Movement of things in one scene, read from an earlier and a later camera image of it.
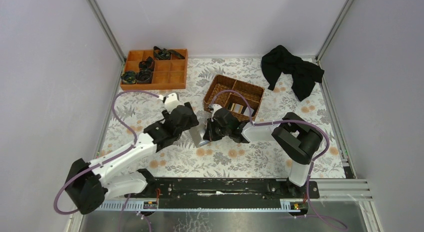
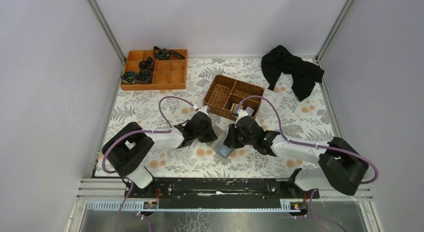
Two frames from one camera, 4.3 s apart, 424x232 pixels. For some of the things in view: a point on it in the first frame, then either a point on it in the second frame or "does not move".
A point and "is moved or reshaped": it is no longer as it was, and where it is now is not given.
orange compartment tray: [167, 74] does not move
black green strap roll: [128, 77] does not move
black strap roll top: [164, 54] does not move
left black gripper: [187, 117] to [205, 131]
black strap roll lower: [144, 77] does not move
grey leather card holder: [197, 133] is moved or reshaped
